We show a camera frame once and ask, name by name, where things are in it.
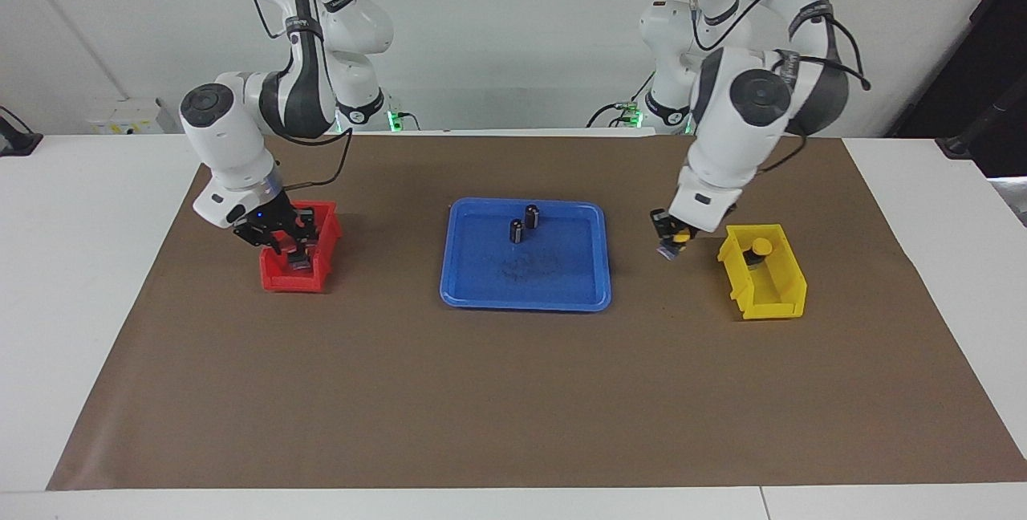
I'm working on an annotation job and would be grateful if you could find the red plastic bin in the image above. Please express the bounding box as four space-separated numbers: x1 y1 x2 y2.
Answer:
258 199 343 294

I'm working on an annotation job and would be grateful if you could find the yellow plastic bin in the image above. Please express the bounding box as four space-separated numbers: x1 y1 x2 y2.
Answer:
716 223 808 321

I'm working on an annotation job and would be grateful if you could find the blue plastic tray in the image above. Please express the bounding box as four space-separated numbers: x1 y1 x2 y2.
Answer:
439 197 612 312

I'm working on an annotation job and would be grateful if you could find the brown paper mat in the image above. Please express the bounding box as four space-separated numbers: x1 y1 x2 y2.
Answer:
46 133 1027 491

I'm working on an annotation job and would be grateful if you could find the black table clamp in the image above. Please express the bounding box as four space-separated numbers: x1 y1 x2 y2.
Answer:
0 107 43 157

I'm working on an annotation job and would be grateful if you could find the black tripod stand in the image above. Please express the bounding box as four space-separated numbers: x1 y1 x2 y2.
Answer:
935 75 1027 161

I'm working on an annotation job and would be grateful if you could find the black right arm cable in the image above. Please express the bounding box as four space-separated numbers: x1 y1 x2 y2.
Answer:
251 0 355 189

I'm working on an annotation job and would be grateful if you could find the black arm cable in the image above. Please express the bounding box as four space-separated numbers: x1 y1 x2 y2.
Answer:
251 0 355 189
682 0 873 176

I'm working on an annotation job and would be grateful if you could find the black left base cable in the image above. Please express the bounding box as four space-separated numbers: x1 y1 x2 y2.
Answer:
586 71 657 129

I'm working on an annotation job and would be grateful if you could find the white wall outlet box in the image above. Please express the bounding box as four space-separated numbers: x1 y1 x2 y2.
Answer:
87 98 181 135

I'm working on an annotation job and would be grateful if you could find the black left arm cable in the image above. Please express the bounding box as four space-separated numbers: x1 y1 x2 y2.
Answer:
682 0 873 176

